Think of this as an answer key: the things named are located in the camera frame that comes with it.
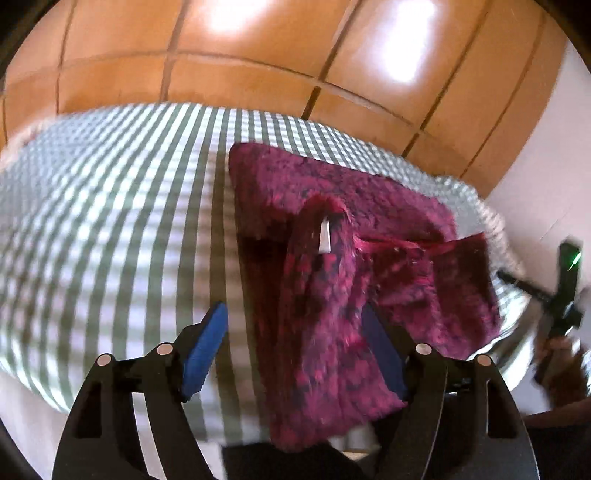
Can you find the orange wooden wardrobe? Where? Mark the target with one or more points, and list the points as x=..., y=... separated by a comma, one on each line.
x=456, y=87

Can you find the red lace underwear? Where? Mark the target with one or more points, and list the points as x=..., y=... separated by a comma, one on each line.
x=319, y=241

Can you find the green white checkered bedsheet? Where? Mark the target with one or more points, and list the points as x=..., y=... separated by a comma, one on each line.
x=118, y=230

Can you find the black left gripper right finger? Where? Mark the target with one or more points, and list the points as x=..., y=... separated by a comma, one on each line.
x=460, y=420

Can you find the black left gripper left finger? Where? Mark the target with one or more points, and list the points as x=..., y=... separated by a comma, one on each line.
x=100, y=439

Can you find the right hand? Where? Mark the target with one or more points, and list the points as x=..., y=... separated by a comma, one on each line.
x=563, y=370

